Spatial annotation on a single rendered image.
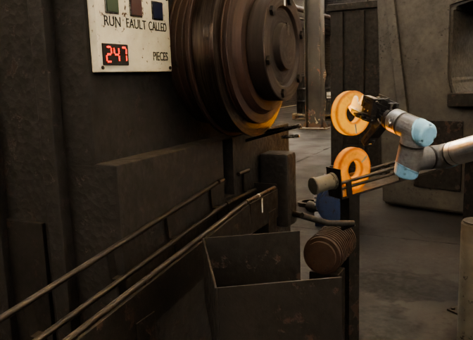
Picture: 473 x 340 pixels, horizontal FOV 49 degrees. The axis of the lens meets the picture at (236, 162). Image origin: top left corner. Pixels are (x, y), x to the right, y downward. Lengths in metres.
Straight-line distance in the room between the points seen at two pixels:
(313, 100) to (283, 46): 9.00
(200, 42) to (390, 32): 2.97
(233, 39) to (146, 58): 0.21
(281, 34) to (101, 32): 0.47
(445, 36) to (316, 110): 6.57
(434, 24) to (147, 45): 3.01
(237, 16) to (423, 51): 2.86
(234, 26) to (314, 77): 9.08
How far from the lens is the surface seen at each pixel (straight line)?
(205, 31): 1.24
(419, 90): 4.04
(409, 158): 1.65
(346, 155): 1.84
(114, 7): 1.15
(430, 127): 1.61
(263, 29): 1.27
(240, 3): 1.30
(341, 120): 1.82
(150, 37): 1.24
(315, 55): 10.32
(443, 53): 3.98
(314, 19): 10.38
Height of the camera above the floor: 1.04
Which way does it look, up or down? 9 degrees down
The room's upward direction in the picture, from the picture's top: 2 degrees counter-clockwise
